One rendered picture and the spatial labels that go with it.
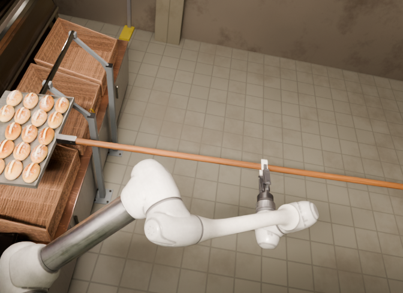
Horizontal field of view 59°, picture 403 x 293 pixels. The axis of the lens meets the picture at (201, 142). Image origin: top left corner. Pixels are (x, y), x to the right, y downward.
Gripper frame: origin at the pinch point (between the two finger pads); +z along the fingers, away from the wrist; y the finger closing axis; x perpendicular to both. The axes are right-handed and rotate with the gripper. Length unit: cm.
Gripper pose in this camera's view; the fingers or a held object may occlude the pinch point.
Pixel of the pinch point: (263, 167)
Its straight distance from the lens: 177.9
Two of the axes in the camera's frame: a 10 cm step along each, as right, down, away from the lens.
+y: -1.4, 6.3, 7.6
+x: 9.9, 1.4, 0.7
